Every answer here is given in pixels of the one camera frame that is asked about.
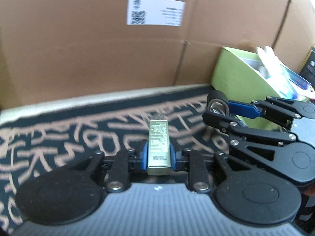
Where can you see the large brown cardboard box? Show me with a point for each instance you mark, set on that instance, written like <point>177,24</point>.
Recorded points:
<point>60,49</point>

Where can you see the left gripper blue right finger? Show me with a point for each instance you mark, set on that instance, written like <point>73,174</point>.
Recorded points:
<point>173,156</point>

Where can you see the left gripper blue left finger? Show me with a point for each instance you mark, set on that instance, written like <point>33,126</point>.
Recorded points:
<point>144,155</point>

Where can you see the black and yellow box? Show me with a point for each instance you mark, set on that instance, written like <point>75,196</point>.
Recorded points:
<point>308,70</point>

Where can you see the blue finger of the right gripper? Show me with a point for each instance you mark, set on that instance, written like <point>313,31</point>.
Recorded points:
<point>247,110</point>

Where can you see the olive green small box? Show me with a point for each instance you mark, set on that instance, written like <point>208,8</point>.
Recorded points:
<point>159,157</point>

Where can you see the light green storage box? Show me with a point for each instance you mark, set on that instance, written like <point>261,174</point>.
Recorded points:
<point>240,75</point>

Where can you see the white shipping label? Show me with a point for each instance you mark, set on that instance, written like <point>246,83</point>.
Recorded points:
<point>155,12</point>

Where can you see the patterned black and tan mat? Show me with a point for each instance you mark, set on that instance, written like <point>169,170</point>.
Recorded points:
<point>39,138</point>

